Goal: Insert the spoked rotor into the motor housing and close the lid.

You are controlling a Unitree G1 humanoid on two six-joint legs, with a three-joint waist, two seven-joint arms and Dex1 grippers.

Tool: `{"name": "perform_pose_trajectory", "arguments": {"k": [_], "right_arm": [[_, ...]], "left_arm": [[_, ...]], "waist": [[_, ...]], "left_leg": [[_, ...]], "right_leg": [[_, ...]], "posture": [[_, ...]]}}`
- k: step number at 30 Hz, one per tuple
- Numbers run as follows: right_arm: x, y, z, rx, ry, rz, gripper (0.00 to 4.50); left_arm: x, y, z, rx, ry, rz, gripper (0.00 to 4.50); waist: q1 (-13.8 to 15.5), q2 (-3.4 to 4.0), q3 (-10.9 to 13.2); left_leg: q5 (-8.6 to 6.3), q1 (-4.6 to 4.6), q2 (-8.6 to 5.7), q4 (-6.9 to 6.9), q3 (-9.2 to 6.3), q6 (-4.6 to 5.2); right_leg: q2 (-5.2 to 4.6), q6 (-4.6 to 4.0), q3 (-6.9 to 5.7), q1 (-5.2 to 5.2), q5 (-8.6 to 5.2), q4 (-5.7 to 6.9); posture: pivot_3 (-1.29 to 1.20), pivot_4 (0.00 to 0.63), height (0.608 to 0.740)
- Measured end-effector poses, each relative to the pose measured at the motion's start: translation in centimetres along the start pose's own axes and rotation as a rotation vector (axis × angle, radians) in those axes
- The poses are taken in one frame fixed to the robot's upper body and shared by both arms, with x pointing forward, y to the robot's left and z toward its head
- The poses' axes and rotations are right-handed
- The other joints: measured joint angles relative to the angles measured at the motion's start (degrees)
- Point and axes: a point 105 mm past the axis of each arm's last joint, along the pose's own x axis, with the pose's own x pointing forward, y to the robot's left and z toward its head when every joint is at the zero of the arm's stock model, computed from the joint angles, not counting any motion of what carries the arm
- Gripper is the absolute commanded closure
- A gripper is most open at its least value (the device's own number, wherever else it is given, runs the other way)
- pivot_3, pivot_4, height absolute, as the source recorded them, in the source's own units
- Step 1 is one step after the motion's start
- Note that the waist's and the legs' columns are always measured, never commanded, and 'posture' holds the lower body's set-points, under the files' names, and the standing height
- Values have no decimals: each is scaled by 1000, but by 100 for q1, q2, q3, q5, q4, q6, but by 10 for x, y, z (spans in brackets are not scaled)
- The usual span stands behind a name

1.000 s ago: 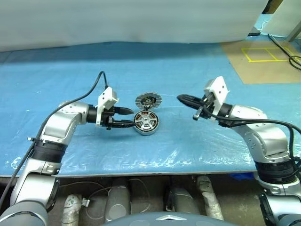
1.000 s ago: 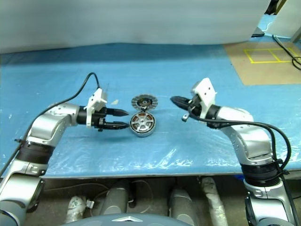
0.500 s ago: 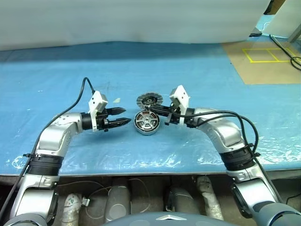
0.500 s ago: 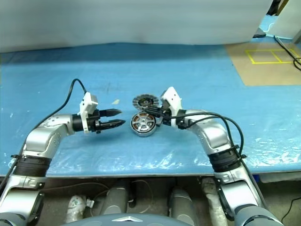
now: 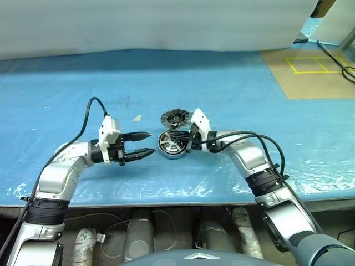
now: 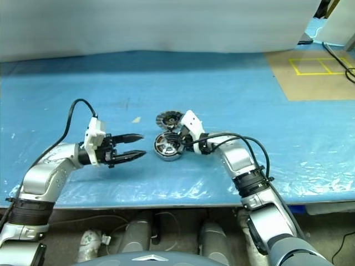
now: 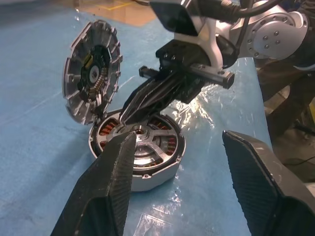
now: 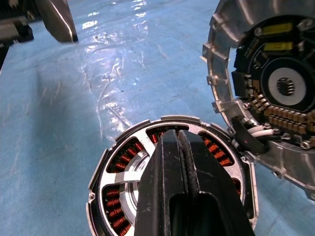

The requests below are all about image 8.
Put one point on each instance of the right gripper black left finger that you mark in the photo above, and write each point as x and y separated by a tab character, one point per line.
160	184

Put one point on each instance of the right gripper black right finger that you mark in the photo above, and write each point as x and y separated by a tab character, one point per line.
214	186

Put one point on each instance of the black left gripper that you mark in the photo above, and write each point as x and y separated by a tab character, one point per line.
17	32

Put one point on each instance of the motor stator housing copper coils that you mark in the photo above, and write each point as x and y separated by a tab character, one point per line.
125	156

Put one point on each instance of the silver motor cover circuit board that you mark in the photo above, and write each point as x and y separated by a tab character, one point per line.
246	19

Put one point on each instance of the blue plastic table cover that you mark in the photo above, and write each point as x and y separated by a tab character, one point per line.
73	98

